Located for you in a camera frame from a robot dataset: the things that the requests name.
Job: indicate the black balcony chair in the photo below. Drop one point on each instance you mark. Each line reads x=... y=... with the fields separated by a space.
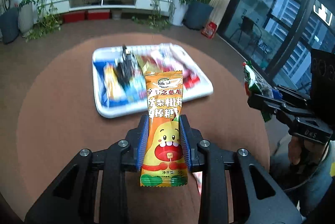
x=250 y=28

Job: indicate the white plastic tray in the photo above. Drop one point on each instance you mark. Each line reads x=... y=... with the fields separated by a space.
x=149 y=58

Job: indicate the trailing plant white pot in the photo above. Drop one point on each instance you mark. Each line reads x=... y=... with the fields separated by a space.
x=168 y=13

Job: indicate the person right hand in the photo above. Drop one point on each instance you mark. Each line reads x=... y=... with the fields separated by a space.
x=303 y=150

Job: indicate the white sachet packet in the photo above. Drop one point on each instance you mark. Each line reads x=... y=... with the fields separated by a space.
x=198 y=179

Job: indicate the red snack packet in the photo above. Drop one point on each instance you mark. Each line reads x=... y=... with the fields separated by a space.
x=174 y=62

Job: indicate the red box right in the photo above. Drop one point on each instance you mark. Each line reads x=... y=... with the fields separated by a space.
x=98 y=14

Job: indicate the white tv cabinet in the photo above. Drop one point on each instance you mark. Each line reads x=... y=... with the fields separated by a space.
x=65 y=6

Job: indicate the black snack packet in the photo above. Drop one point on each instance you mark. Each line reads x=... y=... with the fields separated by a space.
x=126 y=68

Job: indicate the red paper bag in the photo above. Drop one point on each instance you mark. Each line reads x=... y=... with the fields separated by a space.
x=209 y=30

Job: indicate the dark blue snack bag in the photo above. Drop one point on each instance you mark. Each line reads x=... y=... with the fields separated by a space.
x=111 y=93

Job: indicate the plant in grey pot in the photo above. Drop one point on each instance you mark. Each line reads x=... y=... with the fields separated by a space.
x=25 y=18

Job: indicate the clear bag of seeds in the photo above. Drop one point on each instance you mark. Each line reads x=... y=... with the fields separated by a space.
x=255 y=85

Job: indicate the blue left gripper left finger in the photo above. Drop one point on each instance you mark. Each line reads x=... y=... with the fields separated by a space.
x=143 y=131

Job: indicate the red box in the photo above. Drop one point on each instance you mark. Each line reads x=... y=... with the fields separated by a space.
x=74 y=16
x=98 y=14

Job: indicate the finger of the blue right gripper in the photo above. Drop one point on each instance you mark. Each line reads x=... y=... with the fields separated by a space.
x=277 y=94

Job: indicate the red box left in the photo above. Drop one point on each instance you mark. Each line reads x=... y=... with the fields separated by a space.
x=74 y=16

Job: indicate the orange lollipop packet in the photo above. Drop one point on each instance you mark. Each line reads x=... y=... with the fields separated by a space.
x=164 y=164

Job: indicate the tall plant blue pot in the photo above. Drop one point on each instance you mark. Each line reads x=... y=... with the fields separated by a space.
x=9 y=21

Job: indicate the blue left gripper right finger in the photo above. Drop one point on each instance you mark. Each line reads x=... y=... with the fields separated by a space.
x=185 y=131

